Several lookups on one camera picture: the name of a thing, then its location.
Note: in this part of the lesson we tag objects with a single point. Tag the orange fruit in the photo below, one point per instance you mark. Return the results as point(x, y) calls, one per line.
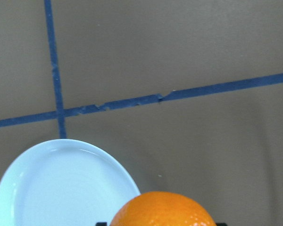
point(162, 209)

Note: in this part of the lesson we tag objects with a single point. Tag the light blue plate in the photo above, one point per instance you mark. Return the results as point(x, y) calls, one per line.
point(64, 182)

